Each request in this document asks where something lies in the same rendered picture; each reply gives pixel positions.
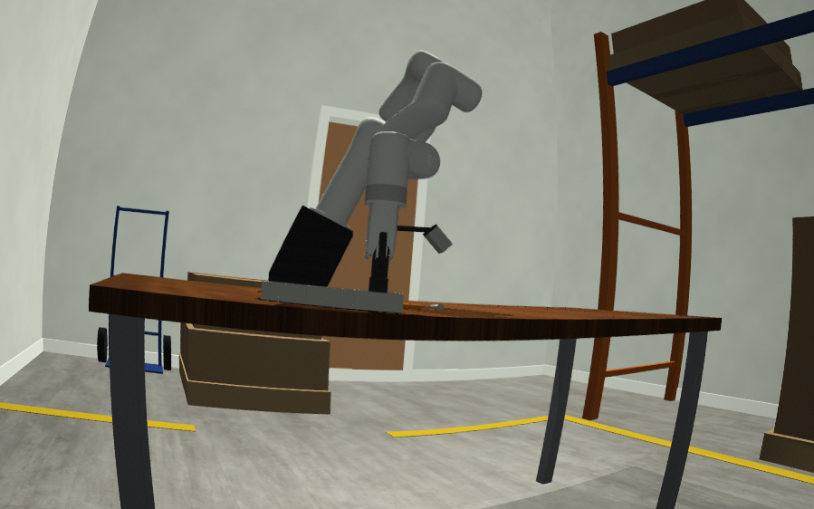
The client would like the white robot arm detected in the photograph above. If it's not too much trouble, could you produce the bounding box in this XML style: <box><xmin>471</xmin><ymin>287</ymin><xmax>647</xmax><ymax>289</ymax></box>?
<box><xmin>310</xmin><ymin>51</ymin><xmax>482</xmax><ymax>254</ymax></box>

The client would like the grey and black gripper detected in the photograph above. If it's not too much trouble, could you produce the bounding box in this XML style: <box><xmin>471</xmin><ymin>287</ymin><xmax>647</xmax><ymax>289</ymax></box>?
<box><xmin>364</xmin><ymin>199</ymin><xmax>406</xmax><ymax>293</ymax></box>

